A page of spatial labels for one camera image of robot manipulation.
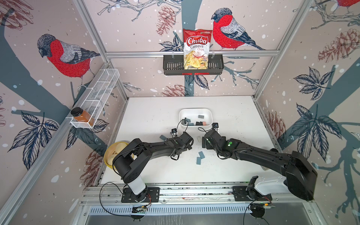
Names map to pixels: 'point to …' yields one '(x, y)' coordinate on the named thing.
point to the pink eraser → (205, 123)
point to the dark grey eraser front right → (201, 123)
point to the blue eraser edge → (191, 124)
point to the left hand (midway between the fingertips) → (183, 144)
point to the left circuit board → (139, 209)
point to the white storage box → (196, 118)
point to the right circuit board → (261, 206)
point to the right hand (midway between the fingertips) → (208, 138)
